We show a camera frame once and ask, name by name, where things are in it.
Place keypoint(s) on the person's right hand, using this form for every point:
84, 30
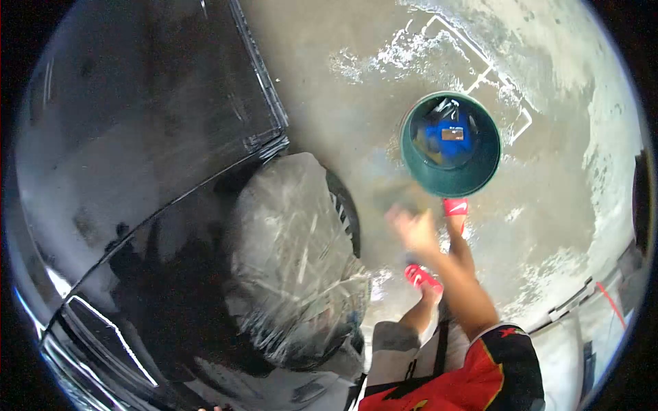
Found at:
415, 234

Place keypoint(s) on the person's right fingers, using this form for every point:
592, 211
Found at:
403, 214

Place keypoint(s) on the green plastic bucket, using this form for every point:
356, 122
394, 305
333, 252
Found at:
452, 180

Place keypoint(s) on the blue cloth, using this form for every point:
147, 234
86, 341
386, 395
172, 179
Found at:
452, 146

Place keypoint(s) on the person's legs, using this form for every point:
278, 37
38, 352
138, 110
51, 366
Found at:
419, 308

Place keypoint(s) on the foam-covered car wheel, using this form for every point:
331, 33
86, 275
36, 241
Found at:
293, 257

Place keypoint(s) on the person's body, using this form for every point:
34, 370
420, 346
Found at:
483, 380

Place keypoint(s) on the white curved panel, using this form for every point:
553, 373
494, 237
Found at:
565, 354

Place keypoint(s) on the black car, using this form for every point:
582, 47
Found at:
128, 154

